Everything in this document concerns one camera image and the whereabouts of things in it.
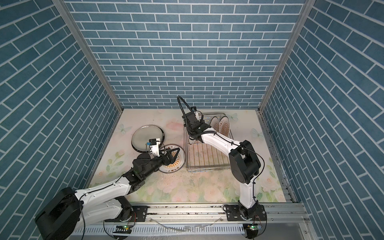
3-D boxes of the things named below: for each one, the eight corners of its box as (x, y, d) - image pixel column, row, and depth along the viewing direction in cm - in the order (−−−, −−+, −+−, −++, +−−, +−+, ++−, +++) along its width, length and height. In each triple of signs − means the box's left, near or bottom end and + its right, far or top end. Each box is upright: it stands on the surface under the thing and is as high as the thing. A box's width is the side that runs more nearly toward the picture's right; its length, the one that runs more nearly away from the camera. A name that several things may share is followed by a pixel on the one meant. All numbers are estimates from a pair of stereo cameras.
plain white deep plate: (129, 153, 97) (127, 149, 94) (138, 128, 111) (136, 124, 107) (161, 153, 97) (160, 150, 94) (166, 128, 111) (165, 124, 108)
